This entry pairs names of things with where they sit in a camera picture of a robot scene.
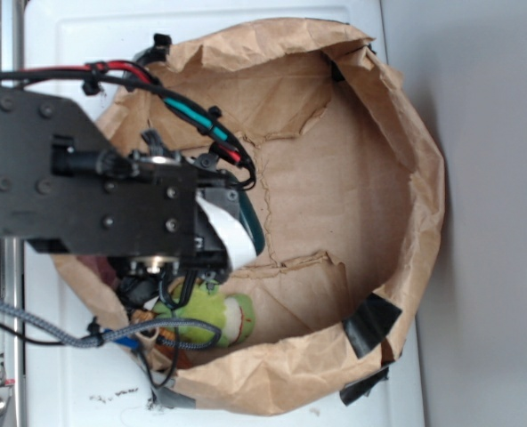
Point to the black tape bottom left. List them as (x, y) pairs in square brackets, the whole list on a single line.
[(165, 396)]

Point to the black tape top left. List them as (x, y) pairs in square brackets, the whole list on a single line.
[(158, 52)]

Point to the green felt frog toy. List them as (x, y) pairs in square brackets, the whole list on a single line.
[(232, 314)]

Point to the dark green oblong soap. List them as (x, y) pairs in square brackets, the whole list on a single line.
[(242, 209)]

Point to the metal rail left edge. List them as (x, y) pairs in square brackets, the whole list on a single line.
[(12, 378)]

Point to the black tape bottom right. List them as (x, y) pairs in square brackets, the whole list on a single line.
[(361, 388)]

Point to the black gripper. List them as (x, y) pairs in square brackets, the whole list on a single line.
[(216, 235)]

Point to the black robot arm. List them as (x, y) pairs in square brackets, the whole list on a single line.
[(65, 189)]

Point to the black tape right lower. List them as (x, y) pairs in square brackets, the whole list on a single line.
[(370, 324)]

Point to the brown paper bag tray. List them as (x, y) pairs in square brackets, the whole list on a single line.
[(350, 194)]

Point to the black tape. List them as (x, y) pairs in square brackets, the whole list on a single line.
[(158, 52), (370, 324), (361, 388), (165, 396)]

